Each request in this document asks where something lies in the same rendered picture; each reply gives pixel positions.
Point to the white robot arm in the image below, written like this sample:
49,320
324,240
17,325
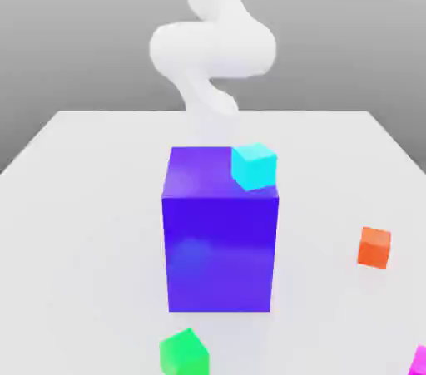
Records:
213,45

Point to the small cyan cube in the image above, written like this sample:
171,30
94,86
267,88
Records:
254,167

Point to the small orange cube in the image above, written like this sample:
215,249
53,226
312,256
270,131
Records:
374,248

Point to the small green cube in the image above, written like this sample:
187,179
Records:
183,353

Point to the small magenta cube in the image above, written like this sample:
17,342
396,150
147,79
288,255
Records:
419,363

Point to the large purple box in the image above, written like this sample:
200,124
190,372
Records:
218,248

